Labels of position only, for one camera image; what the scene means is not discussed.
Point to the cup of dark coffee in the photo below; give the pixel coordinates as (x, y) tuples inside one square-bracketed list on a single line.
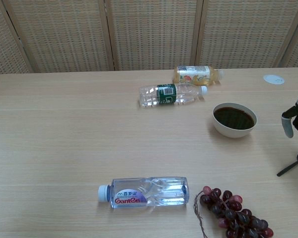
[(228, 132)]

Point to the orange juice bottle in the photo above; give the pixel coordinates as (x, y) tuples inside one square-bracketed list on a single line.
[(196, 74)]

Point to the clear bottle with green label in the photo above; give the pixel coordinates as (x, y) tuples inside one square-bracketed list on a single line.
[(166, 94)]

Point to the white round table cap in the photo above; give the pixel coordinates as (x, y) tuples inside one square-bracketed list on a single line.
[(273, 79)]

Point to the clear Ganten water bottle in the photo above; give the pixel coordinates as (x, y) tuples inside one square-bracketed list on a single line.
[(144, 193)]

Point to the dark red grape bunch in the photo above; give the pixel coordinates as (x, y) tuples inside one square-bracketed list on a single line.
[(238, 215)]

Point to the woven bamboo folding screen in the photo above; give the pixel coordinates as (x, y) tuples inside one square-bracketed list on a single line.
[(149, 34)]

